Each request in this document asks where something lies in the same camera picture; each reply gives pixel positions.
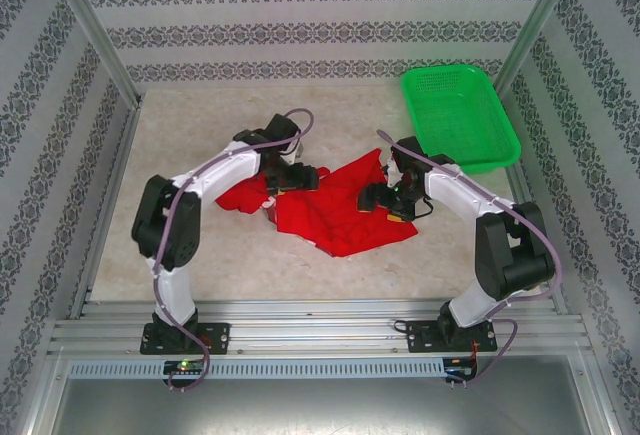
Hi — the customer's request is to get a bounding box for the red t-shirt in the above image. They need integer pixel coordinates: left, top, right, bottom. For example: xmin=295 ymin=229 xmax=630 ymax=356
xmin=213 ymin=149 xmax=420 ymax=259

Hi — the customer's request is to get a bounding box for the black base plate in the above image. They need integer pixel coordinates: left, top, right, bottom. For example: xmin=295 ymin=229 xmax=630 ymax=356
xmin=405 ymin=319 xmax=499 ymax=355
xmin=139 ymin=322 xmax=231 ymax=356

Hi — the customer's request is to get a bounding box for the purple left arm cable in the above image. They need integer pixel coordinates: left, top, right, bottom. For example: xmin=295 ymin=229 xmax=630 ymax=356
xmin=151 ymin=107 xmax=316 ymax=395

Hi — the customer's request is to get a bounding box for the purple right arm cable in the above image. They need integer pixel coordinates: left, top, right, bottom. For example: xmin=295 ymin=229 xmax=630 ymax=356
xmin=375 ymin=128 xmax=562 ymax=391

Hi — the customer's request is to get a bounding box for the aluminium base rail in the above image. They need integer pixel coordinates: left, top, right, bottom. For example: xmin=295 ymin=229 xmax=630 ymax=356
xmin=47 ymin=298 xmax=591 ymax=357

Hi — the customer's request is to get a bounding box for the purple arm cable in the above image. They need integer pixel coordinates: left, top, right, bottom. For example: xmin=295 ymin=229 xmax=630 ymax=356
xmin=151 ymin=107 xmax=316 ymax=395
xmin=375 ymin=128 xmax=562 ymax=391

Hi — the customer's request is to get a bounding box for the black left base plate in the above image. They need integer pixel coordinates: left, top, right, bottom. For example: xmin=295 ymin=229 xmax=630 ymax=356
xmin=139 ymin=322 xmax=231 ymax=356

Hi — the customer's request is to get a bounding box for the aluminium frame post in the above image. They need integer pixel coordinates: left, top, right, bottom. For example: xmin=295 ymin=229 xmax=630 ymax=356
xmin=52 ymin=0 xmax=145 ymax=107
xmin=492 ymin=0 xmax=585 ymax=95

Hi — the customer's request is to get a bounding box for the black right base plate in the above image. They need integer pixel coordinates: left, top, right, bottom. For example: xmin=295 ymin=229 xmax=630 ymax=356
xmin=405 ymin=319 xmax=499 ymax=355

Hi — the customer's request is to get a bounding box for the green plastic basket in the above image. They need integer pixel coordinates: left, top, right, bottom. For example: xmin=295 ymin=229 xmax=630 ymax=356
xmin=400 ymin=64 xmax=523 ymax=176

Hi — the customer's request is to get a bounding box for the grey slotted cable duct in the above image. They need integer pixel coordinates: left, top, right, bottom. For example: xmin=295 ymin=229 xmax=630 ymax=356
xmin=67 ymin=358 xmax=446 ymax=379

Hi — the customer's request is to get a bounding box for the grey metal bottom panel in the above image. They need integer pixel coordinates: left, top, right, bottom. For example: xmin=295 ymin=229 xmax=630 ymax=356
xmin=47 ymin=377 xmax=619 ymax=435

